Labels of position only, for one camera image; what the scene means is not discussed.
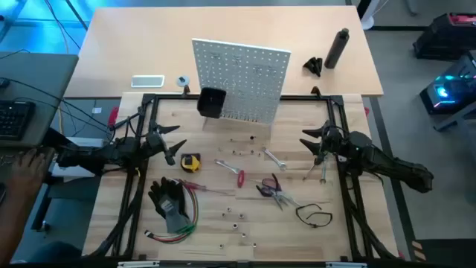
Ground black platform striped corner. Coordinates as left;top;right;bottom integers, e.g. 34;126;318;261
411;237;476;268

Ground black crate red lid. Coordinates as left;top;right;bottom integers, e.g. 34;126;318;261
412;12;476;61

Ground yellow tape measure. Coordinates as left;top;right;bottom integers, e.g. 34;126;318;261
180;153;202;173

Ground purple red handled scissors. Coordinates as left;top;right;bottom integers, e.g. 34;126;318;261
260;177;301;208

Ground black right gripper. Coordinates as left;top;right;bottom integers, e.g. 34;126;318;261
298;118;346;165

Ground red T-handle hex key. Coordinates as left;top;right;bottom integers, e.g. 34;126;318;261
237;169;267;189

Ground white box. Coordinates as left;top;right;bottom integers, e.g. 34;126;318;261
50;136;107;179

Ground person's forearm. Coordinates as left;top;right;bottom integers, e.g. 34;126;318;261
0;188;30;267

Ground person's hand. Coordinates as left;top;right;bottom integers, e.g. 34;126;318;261
10;147;52;198

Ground white pedestal base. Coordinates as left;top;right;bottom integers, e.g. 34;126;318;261
358;0;380;31

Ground white rectangular phone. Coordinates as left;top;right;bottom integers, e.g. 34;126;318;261
130;74;166;89

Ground light wooden desk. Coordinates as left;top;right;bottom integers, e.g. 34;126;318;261
63;5;385;98

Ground black grey work glove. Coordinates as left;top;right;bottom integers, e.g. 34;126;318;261
147;176;193;235

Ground white perforated pegboard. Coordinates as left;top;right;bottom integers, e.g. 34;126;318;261
191;37;292;126

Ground red green yellow wire bundle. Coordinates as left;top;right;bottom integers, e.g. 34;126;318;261
144;178;200;245

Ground small black angular object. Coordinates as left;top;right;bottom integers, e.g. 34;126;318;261
302;56;324;78

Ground computer case with lights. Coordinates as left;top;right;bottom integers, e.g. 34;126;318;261
419;50;476;115

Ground black aluminium frame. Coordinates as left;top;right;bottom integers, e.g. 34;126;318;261
83;92;402;261

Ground grey desk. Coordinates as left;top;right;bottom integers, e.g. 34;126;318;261
0;51;80;194

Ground black plastic bin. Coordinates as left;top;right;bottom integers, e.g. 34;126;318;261
196;87;228;119

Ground black safety glasses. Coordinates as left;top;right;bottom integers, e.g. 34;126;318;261
295;202;334;229

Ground black cable harness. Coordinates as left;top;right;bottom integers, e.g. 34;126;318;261
344;176;396;260
84;174;144;258

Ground white metal bracket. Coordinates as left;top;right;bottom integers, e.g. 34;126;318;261
118;261;161;268
326;261;368;268

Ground black keyboard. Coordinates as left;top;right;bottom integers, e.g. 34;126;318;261
0;99;37;141

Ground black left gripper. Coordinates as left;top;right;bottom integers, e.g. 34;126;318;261
139;119;188;168

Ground black cylindrical bottle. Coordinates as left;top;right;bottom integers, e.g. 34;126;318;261
324;28;351;70

